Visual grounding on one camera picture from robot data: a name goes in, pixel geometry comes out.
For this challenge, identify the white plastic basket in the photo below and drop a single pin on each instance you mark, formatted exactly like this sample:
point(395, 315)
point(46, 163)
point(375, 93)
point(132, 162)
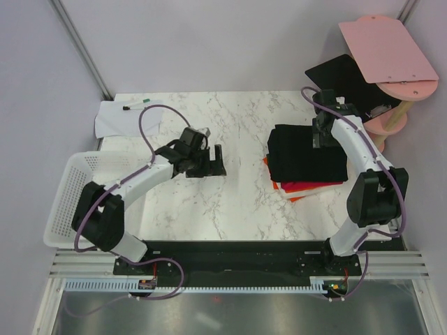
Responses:
point(101, 167)

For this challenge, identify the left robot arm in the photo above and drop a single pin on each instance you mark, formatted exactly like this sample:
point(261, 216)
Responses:
point(99, 218)

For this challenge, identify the red folded t-shirt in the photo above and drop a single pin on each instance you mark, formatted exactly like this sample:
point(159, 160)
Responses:
point(301, 186)

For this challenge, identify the black t-shirt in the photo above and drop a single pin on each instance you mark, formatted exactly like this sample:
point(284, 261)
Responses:
point(291, 157)

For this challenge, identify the black clipboard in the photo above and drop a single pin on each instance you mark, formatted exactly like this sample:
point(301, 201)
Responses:
point(343, 75)

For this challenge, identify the white paper sheet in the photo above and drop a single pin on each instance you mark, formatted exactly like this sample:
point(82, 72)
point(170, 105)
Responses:
point(111, 120)

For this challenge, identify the white slotted cable duct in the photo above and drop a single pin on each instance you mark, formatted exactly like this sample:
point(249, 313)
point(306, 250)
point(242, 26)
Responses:
point(135, 285)

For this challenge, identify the aluminium frame post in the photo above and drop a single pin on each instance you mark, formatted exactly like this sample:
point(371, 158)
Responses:
point(74, 36)

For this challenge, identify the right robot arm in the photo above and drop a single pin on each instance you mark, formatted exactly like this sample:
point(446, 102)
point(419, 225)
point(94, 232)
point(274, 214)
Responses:
point(375, 205)

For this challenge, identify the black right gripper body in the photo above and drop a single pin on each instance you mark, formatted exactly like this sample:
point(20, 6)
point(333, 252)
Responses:
point(320, 135)

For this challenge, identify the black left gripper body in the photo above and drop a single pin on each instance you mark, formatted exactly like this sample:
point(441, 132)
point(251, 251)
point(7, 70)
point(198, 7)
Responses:
point(199, 165)

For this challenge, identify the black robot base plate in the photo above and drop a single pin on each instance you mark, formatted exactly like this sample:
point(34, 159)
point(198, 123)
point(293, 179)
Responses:
point(238, 262)

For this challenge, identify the green capped marker pen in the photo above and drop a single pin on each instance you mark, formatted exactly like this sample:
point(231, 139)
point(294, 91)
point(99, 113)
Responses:
point(135, 105)

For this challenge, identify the pink wooden shelf stand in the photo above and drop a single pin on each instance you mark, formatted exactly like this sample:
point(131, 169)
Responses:
point(388, 57)

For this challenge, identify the white folded t-shirt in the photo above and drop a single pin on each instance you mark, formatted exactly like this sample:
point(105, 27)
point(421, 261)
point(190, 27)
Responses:
point(297, 196)

